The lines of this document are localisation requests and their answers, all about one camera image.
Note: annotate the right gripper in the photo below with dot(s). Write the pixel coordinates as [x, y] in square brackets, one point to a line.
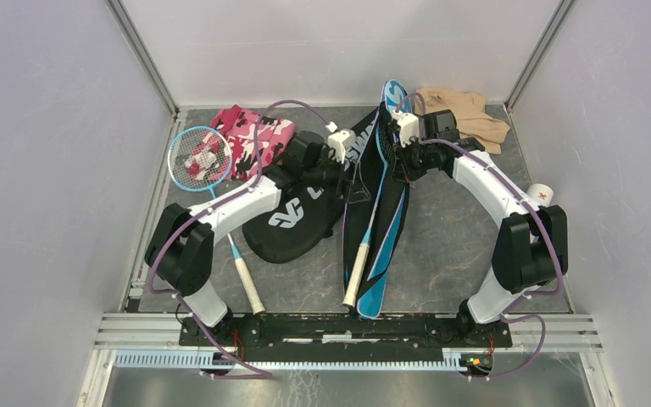
[416, 174]

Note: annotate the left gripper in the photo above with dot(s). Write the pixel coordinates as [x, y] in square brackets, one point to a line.
[354, 186]

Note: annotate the blue Sport racket cover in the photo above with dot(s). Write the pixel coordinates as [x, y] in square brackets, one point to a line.
[390, 216]

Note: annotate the black Crossway racket cover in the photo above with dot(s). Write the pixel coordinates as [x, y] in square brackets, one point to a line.
[306, 214]

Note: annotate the blue frame badminton racket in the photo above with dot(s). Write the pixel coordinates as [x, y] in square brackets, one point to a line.
[199, 159]

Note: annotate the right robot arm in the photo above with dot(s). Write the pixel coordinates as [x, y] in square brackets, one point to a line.
[531, 246]

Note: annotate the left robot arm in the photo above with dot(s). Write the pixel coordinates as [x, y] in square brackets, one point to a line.
[180, 251]

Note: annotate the beige cloth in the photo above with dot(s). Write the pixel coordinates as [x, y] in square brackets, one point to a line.
[468, 109]

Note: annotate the pink camouflage cloth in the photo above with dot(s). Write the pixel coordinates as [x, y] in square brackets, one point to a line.
[254, 139]

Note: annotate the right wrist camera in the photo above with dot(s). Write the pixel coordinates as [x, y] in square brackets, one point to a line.
[408, 127]

